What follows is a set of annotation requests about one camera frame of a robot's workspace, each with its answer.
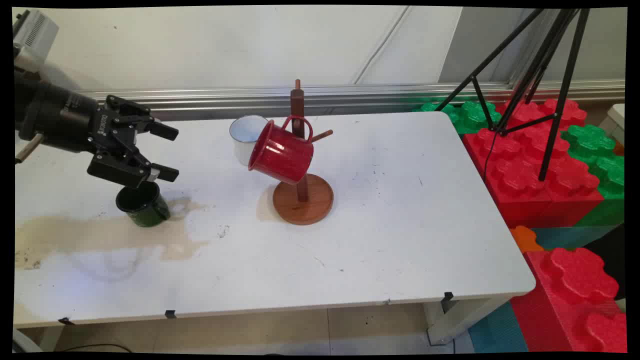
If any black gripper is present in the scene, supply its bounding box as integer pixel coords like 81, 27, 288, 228
14, 69, 180, 189

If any red enamel mug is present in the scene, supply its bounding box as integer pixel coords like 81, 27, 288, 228
248, 115, 315, 186

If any dark green enamel mug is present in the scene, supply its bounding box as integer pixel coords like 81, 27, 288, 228
115, 181, 171, 228

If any white enamel mug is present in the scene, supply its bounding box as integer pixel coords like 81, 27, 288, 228
229, 115, 271, 167

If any wooden mug tree stand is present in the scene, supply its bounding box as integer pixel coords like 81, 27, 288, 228
272, 78, 335, 226

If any white table leg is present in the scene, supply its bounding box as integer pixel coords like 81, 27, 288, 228
12, 325, 67, 354
422, 294, 512, 347

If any green toy block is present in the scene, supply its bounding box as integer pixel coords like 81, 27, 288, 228
561, 124, 626, 227
412, 100, 502, 136

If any large red toy block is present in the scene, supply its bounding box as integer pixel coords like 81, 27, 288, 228
462, 127, 606, 229
510, 247, 628, 354

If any orange toy block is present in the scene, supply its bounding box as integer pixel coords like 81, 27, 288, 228
510, 225, 546, 254

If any teal foam floor mat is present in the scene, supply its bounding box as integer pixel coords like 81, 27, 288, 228
467, 300, 530, 354

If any black tripod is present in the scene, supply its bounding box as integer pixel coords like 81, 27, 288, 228
435, 7, 591, 182

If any red toy block with studs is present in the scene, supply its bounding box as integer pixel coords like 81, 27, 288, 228
500, 97, 589, 132

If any teal toy block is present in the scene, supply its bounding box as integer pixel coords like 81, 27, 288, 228
530, 224, 622, 252

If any white box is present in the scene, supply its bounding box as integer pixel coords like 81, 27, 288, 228
597, 103, 626, 146

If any black gripper cable with plug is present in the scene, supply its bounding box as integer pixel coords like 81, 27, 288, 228
14, 132, 45, 164

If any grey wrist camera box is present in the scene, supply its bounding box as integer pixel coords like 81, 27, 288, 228
12, 9, 60, 53

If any black floor cable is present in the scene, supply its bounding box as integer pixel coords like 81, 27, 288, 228
60, 343, 134, 354

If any aluminium wall rail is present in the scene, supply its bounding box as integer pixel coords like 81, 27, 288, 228
75, 79, 626, 122

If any white wall conduit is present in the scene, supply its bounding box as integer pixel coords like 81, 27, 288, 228
351, 6, 417, 85

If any black tripod cable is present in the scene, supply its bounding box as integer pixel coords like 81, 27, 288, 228
482, 129, 499, 184

